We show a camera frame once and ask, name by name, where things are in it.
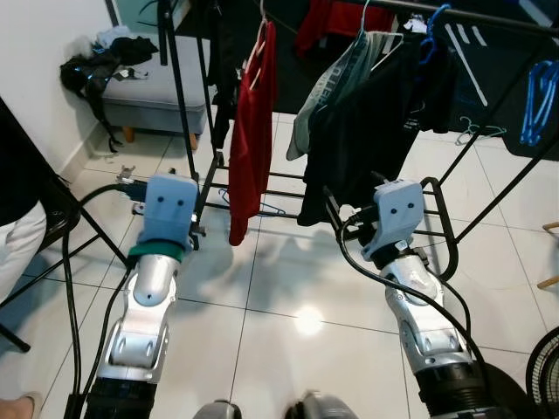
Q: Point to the blue plastic hanger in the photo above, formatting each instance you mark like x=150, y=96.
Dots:
x=529, y=109
x=430, y=44
x=543, y=87

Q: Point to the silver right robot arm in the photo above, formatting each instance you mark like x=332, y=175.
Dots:
x=410, y=305

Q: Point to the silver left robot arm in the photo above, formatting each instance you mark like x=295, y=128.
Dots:
x=144, y=288

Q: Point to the white plastic hanger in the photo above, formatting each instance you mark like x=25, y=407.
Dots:
x=384, y=37

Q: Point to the pink plastic hanger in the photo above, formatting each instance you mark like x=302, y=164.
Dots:
x=259, y=35

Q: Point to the black shirt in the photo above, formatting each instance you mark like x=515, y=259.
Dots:
x=367, y=148

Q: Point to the black metal clothes rack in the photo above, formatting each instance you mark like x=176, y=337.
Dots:
x=451, y=229

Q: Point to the red shirt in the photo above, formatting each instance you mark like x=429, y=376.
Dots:
x=253, y=131

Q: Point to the grey green shirt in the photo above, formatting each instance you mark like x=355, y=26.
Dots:
x=327, y=87

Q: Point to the grey upholstered ottoman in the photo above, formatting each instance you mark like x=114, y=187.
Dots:
x=157, y=96

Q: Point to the grey robot left leg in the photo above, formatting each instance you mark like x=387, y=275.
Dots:
x=218, y=412

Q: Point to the grey robot leg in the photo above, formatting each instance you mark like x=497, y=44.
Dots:
x=218, y=412
x=323, y=408

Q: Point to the black bag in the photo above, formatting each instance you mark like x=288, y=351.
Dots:
x=87, y=74

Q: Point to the grey robot right leg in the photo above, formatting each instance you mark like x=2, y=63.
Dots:
x=323, y=408

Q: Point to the dark red garment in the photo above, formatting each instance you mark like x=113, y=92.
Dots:
x=336, y=22

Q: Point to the black floor fan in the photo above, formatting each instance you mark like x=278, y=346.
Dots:
x=543, y=375

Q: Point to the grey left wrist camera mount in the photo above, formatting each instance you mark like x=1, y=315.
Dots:
x=170, y=209

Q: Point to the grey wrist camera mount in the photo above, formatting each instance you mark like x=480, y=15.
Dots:
x=397, y=214
x=170, y=209

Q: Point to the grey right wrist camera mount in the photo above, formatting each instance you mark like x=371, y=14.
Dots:
x=397, y=214

